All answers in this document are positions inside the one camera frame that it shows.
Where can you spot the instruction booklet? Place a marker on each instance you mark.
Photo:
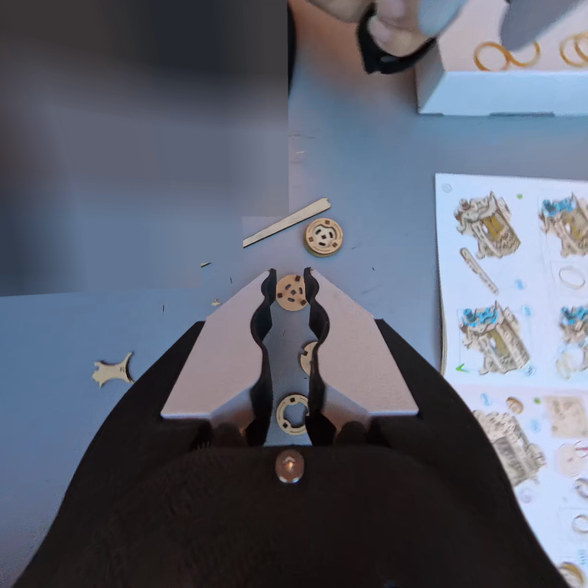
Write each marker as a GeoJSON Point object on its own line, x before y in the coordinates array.
{"type": "Point", "coordinates": [533, 275]}

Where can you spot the wooden disc with pegs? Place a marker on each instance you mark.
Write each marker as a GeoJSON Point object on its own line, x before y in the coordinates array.
{"type": "Point", "coordinates": [282, 294]}

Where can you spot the white cardboard box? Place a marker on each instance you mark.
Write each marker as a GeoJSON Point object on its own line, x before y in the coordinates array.
{"type": "Point", "coordinates": [496, 94]}

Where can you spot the notched wooden disc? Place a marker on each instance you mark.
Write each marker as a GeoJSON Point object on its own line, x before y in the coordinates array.
{"type": "Point", "coordinates": [307, 360]}

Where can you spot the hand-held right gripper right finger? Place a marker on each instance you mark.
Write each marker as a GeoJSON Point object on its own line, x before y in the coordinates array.
{"type": "Point", "coordinates": [363, 367]}

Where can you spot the tapered wooden stick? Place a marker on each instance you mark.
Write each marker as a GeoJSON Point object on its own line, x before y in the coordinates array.
{"type": "Point", "coordinates": [294, 219]}

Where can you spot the thick wooden wheel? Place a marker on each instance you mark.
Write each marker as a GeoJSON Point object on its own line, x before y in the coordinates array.
{"type": "Point", "coordinates": [312, 246]}

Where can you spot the star-shaped wooden scrap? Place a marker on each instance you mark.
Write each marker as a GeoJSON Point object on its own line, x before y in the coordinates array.
{"type": "Point", "coordinates": [112, 373]}

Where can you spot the group of rubber bands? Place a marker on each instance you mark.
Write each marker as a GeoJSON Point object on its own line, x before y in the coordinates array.
{"type": "Point", "coordinates": [509, 59]}

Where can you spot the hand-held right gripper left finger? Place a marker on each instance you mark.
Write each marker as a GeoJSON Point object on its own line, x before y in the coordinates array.
{"type": "Point", "coordinates": [220, 367]}

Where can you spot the grey desk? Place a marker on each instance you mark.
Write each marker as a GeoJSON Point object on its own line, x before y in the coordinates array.
{"type": "Point", "coordinates": [367, 151]}

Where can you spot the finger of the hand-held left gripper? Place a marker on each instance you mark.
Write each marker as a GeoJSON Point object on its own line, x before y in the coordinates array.
{"type": "Point", "coordinates": [528, 20]}
{"type": "Point", "coordinates": [441, 16]}

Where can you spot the person's left hand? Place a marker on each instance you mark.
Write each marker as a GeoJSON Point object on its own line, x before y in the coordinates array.
{"type": "Point", "coordinates": [395, 27]}

